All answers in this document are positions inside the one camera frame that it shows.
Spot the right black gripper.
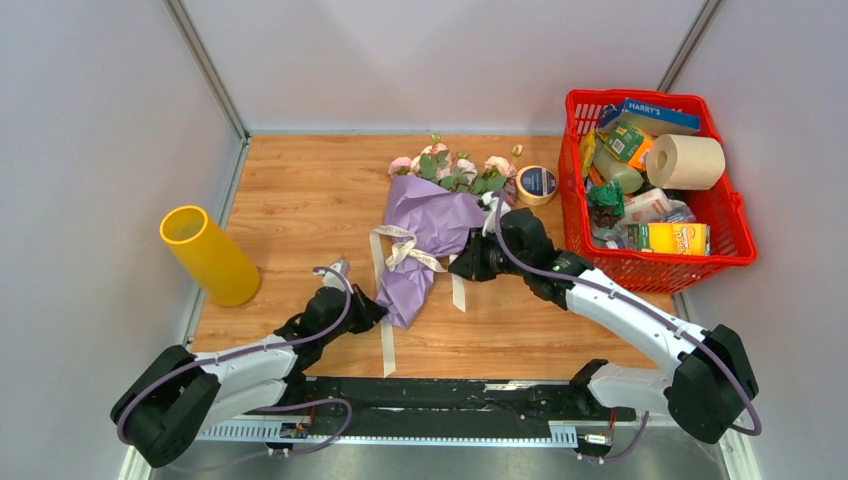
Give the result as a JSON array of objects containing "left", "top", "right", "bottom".
[{"left": 447, "top": 226, "right": 530, "bottom": 282}]

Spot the purple pink wrapping paper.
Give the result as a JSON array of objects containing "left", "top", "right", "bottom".
[{"left": 377, "top": 176, "right": 486, "bottom": 328}]

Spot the cream ribbon with gold text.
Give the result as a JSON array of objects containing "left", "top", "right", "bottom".
[{"left": 369, "top": 225, "right": 448, "bottom": 378}]

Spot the pink flower bunch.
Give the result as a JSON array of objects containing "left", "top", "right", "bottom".
[{"left": 387, "top": 133, "right": 518, "bottom": 203}]

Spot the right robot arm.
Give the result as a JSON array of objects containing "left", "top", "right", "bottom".
[{"left": 449, "top": 208, "right": 762, "bottom": 444}]

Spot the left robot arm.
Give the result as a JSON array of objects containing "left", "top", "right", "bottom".
[{"left": 110, "top": 285, "right": 388, "bottom": 467}]

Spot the yellow cylindrical vase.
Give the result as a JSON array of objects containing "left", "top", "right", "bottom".
[{"left": 160, "top": 205, "right": 260, "bottom": 307}]

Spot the masking tape roll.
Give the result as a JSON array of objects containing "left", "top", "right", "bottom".
[{"left": 516, "top": 165, "right": 558, "bottom": 206}]

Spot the green crumpled wrapper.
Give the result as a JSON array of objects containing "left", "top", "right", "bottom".
[{"left": 586, "top": 179, "right": 625, "bottom": 228}]

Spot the pale green bottle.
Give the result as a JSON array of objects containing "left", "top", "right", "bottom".
[{"left": 592, "top": 144, "right": 644, "bottom": 194}]

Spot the white plastic package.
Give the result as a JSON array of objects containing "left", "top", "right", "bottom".
[{"left": 619, "top": 188, "right": 672, "bottom": 225}]

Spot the green orange box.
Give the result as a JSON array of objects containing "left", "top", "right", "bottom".
[{"left": 604, "top": 122, "right": 655, "bottom": 172}]

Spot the yellow sponge pack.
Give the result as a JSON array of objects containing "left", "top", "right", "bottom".
[{"left": 627, "top": 223, "right": 710, "bottom": 256}]

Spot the beige paper towel roll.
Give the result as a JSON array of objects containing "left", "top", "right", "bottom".
[{"left": 645, "top": 134, "right": 726, "bottom": 190}]

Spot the blue Harry's box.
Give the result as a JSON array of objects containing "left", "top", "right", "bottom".
[{"left": 597, "top": 98, "right": 701, "bottom": 137}]

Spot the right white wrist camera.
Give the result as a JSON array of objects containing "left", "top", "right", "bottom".
[{"left": 480, "top": 192, "right": 511, "bottom": 237}]

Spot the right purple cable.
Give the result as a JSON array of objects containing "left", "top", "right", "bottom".
[{"left": 492, "top": 195, "right": 763, "bottom": 462}]

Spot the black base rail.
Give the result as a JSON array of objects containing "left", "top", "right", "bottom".
[{"left": 258, "top": 376, "right": 637, "bottom": 448}]

